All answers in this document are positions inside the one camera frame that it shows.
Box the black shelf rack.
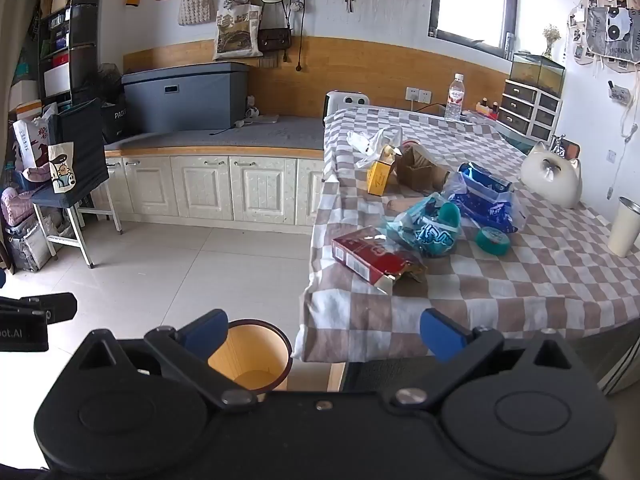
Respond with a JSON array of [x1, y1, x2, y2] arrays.
[[37, 0, 104, 107]]

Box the blue tissue pack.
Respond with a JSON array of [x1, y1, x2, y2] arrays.
[[442, 170, 524, 234]]

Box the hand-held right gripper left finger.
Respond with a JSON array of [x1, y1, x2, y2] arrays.
[[76, 309, 257, 409]]

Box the teal snack bag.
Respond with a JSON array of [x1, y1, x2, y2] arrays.
[[386, 194, 463, 259]]

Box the glass fish tank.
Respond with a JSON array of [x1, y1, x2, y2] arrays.
[[509, 51, 566, 96]]

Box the white plastic bag red print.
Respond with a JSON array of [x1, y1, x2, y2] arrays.
[[347, 127, 404, 169]]

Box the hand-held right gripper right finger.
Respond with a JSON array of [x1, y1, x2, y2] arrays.
[[390, 308, 572, 407]]

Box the red carton box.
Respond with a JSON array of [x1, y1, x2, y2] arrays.
[[331, 226, 429, 295]]

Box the white drawer unit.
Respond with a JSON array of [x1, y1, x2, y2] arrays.
[[498, 78, 562, 142]]

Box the brown satchel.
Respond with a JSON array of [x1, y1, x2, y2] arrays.
[[257, 27, 292, 53]]

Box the black hanging cord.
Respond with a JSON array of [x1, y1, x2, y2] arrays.
[[292, 0, 307, 74]]

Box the white cabinet row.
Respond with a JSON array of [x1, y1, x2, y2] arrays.
[[103, 152, 327, 234]]

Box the clear water bottle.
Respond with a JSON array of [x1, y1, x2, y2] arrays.
[[444, 73, 466, 122]]

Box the cartoon print tote bag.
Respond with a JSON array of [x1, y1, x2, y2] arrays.
[[47, 141, 76, 195]]

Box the orange chair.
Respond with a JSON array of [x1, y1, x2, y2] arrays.
[[550, 134, 581, 159]]

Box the green tape roll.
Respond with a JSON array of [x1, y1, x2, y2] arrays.
[[474, 226, 512, 255]]

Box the black fabric bag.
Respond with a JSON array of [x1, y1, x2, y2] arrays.
[[54, 98, 110, 197]]

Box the dried flowers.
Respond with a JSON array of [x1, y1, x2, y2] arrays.
[[542, 23, 562, 59]]

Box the black glossy shopping bag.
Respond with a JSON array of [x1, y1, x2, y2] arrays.
[[99, 63, 129, 144]]

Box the cream tumbler cup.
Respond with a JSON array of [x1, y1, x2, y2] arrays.
[[607, 195, 640, 259]]

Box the cream crochet bag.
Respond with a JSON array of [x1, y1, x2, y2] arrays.
[[178, 0, 211, 26]]

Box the panda wall hanging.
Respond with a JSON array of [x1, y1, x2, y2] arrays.
[[567, 0, 640, 72]]

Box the white metal stool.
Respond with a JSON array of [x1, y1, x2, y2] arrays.
[[32, 192, 124, 269]]

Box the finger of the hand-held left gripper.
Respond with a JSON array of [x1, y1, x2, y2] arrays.
[[0, 292, 79, 326]]

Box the blue drink can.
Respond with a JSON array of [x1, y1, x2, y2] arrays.
[[458, 162, 514, 194]]

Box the white cat-shaped lamp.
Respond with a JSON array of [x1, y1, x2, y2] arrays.
[[520, 140, 584, 210]]

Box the white paper bag red print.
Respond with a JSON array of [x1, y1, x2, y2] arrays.
[[12, 104, 59, 171]]

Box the printed canvas tote bag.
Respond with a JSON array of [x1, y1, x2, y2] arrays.
[[213, 0, 264, 61]]

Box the grey storage box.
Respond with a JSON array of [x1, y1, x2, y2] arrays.
[[121, 61, 251, 136]]

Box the open cardboard box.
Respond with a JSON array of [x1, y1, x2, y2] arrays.
[[394, 144, 442, 192]]

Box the yellow box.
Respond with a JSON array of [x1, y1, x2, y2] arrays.
[[367, 157, 399, 196]]

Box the dark framed window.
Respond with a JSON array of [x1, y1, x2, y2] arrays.
[[428, 0, 521, 59]]

